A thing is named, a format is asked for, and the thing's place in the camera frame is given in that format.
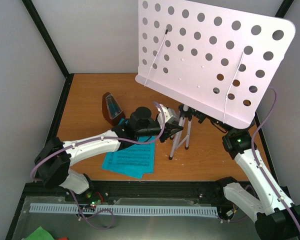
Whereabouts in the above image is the blue sheet music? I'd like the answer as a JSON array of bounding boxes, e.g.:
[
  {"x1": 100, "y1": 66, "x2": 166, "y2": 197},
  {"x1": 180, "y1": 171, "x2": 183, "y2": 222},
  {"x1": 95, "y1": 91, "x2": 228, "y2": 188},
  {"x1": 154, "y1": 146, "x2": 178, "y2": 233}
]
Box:
[
  {"x1": 109, "y1": 118, "x2": 157, "y2": 173},
  {"x1": 101, "y1": 152, "x2": 144, "y2": 179}
]

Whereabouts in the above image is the clear acrylic metronome cover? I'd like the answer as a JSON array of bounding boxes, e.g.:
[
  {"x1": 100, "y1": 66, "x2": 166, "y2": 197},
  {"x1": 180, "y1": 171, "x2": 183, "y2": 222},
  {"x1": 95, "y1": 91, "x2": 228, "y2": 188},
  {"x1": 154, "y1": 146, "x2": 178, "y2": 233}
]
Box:
[{"x1": 105, "y1": 94, "x2": 123, "y2": 120}]

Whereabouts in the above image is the brown wooden metronome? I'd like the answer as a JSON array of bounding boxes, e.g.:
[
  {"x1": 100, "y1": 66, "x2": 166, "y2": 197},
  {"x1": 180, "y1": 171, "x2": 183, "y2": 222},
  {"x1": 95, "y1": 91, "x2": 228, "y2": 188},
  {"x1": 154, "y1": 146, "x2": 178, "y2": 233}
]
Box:
[{"x1": 101, "y1": 92, "x2": 126, "y2": 127}]

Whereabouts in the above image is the white tripod music stand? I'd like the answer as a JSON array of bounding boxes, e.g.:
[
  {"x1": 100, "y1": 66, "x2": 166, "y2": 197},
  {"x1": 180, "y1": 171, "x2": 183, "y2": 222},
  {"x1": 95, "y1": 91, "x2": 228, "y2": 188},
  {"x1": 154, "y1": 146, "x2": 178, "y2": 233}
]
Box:
[{"x1": 135, "y1": 0, "x2": 297, "y2": 161}]

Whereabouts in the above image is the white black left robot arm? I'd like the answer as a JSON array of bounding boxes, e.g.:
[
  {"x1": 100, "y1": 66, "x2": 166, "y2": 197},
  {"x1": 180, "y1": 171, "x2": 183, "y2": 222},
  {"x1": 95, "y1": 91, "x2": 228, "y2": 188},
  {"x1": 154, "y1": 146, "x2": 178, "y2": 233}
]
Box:
[{"x1": 30, "y1": 104, "x2": 183, "y2": 202}]

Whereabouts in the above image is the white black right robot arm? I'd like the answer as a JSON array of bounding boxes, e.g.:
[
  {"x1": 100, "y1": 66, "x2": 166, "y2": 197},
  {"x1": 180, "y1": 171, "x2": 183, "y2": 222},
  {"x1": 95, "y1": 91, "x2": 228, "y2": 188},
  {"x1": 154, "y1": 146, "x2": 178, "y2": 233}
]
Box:
[{"x1": 193, "y1": 110, "x2": 300, "y2": 240}]

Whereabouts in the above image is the red paper piece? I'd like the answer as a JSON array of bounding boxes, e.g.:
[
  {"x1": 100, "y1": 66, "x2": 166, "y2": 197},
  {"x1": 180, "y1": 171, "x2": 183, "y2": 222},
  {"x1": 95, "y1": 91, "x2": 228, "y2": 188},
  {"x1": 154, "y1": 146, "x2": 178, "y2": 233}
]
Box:
[{"x1": 56, "y1": 237, "x2": 69, "y2": 240}]

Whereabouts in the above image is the green paper sheet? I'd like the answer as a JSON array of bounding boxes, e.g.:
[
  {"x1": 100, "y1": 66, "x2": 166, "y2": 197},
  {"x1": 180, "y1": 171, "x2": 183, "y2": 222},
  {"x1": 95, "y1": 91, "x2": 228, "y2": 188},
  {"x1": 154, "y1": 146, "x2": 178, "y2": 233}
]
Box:
[{"x1": 22, "y1": 226, "x2": 54, "y2": 240}]

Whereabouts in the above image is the black front mounting rail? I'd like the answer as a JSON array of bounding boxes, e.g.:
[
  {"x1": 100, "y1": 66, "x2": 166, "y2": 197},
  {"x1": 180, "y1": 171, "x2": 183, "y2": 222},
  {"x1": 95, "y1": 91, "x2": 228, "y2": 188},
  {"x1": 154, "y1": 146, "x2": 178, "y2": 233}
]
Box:
[{"x1": 89, "y1": 180, "x2": 223, "y2": 203}]

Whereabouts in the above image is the black aluminium frame post right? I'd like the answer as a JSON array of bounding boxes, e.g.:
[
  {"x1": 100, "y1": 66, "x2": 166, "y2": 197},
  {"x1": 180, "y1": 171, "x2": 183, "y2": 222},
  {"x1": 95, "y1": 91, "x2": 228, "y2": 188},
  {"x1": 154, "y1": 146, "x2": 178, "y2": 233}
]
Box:
[{"x1": 275, "y1": 0, "x2": 294, "y2": 18}]

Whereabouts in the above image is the black aluminium frame post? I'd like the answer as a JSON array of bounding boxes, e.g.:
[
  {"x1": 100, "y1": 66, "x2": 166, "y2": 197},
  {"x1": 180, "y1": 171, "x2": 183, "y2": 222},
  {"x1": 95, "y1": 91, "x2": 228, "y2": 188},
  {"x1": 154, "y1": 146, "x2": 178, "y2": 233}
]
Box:
[
  {"x1": 21, "y1": 0, "x2": 71, "y2": 76},
  {"x1": 275, "y1": 0, "x2": 294, "y2": 18}
]

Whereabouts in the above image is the light blue slotted cable duct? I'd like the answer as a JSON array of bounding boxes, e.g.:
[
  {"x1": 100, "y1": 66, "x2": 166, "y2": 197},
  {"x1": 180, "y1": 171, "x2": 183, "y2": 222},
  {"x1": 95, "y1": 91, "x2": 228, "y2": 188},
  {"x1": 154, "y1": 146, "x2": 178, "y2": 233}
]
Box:
[{"x1": 29, "y1": 203, "x2": 218, "y2": 218}]

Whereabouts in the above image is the black aluminium frame post left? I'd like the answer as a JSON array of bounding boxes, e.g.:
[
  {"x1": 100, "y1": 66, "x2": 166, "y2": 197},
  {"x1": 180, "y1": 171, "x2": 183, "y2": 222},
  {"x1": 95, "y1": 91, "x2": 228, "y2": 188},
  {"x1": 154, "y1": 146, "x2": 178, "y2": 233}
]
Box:
[{"x1": 21, "y1": 0, "x2": 71, "y2": 76}]

